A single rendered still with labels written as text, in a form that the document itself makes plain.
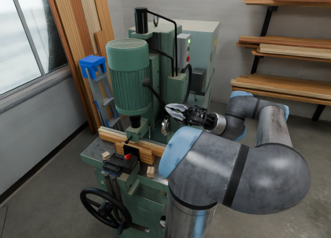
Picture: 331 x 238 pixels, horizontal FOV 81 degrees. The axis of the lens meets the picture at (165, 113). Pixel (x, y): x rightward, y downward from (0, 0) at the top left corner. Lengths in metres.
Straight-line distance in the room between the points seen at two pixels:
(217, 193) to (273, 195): 0.08
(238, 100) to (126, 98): 0.48
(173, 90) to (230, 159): 0.75
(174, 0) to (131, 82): 2.39
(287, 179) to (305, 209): 1.97
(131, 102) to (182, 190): 0.57
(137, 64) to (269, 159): 0.60
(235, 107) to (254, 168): 0.57
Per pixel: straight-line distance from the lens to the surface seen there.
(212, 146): 0.36
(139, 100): 0.89
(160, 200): 1.14
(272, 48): 2.63
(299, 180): 0.40
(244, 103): 0.89
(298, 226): 2.21
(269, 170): 0.36
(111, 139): 1.24
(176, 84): 1.03
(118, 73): 0.84
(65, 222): 2.10
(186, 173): 0.36
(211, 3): 3.02
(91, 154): 1.21
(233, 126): 0.88
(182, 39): 1.05
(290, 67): 3.23
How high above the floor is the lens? 1.72
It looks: 34 degrees down
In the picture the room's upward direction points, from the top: straight up
